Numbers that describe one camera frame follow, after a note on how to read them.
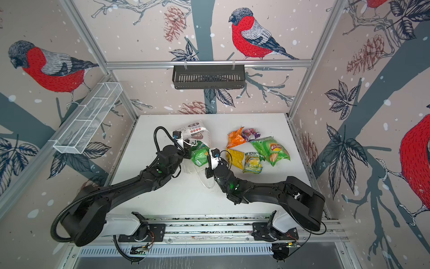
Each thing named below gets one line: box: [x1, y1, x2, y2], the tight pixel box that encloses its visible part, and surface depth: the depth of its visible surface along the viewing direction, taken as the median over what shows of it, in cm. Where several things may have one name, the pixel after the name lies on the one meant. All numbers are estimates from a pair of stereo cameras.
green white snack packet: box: [242, 151, 263, 174], surface depth 93 cm
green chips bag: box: [249, 136, 291, 168], surface depth 94 cm
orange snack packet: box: [226, 126, 247, 149], surface depth 102 cm
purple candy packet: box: [241, 128, 261, 142], surface depth 104 cm
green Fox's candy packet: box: [190, 140, 210, 168], surface depth 82 cm
